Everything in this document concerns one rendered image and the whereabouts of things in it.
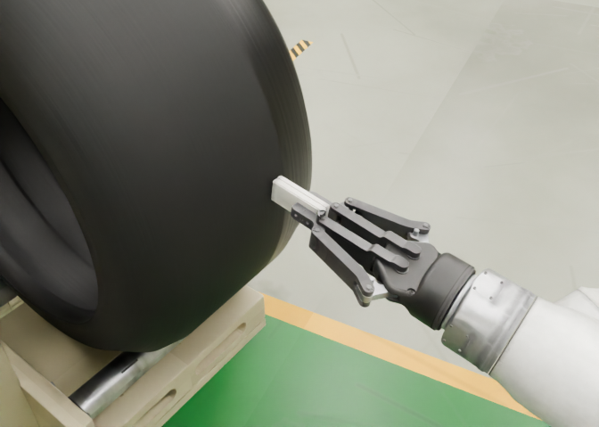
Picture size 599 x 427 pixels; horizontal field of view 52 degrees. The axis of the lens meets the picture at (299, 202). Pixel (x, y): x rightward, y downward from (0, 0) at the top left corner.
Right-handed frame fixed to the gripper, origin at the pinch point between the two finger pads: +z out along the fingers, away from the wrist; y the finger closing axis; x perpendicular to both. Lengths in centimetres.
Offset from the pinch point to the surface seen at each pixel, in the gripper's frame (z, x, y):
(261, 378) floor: 29, 126, -41
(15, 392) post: 21.1, 29.5, 28.1
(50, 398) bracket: 16.6, 28.4, 25.9
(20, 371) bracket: 23.2, 29.4, 25.9
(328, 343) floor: 20, 125, -65
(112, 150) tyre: 10.9, -10.4, 15.9
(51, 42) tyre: 18.6, -17.9, 15.3
